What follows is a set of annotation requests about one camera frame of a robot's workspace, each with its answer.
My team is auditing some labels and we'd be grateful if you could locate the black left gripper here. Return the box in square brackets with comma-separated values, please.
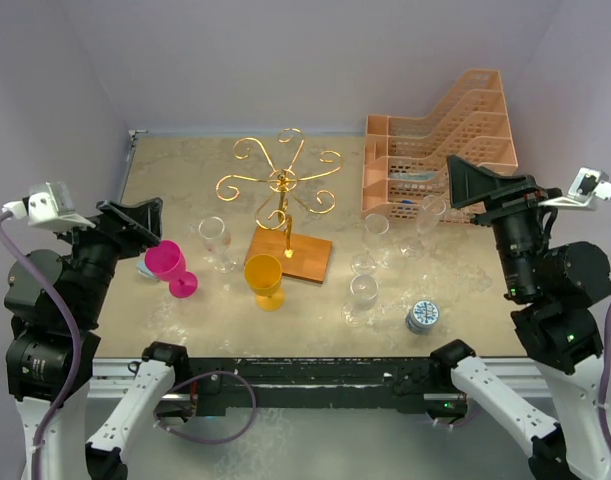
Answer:
[54, 195, 161, 323]

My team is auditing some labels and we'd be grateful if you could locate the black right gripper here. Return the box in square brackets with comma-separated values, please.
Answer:
[443, 152, 558, 294]

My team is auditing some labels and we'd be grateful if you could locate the clear wine glass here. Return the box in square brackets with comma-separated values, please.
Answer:
[341, 275, 380, 328]
[350, 213, 389, 275]

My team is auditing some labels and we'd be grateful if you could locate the clear wine glass front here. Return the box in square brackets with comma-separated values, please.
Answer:
[341, 275, 380, 328]

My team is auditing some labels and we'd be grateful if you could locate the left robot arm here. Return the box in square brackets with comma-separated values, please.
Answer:
[1, 192, 191, 479]

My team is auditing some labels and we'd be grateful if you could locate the clear glass left of rack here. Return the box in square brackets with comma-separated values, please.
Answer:
[198, 216, 237, 274]

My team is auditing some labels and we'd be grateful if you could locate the gold wine glass rack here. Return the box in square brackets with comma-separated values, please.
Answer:
[215, 128, 344, 285]

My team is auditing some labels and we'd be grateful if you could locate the small blue object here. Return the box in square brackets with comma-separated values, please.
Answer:
[136, 259, 158, 282]

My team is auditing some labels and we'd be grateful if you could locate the pink plastic goblet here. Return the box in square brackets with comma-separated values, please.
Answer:
[144, 240, 199, 299]

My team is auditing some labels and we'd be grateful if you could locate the clear champagne flute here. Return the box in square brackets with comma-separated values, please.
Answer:
[400, 195, 447, 260]

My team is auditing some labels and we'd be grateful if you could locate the peach plastic file organizer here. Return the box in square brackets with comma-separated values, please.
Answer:
[360, 69, 518, 221]

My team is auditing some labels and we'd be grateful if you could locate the yellow plastic goblet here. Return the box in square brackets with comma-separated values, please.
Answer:
[244, 254, 285, 312]

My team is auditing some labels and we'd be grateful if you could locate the blue white patterned tin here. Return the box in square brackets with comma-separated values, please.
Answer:
[405, 300, 440, 334]

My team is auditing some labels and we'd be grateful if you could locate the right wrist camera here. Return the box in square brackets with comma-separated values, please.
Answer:
[539, 167, 611, 211]

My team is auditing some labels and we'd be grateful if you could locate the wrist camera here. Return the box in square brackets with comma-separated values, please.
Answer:
[2, 182, 95, 233]
[539, 167, 611, 211]

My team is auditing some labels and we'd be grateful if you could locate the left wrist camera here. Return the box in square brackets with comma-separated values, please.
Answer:
[2, 182, 95, 233]

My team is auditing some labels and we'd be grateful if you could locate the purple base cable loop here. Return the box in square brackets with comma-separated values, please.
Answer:
[153, 370, 258, 444]

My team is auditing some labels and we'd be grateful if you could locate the black base frame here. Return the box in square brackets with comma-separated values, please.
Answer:
[166, 356, 470, 421]

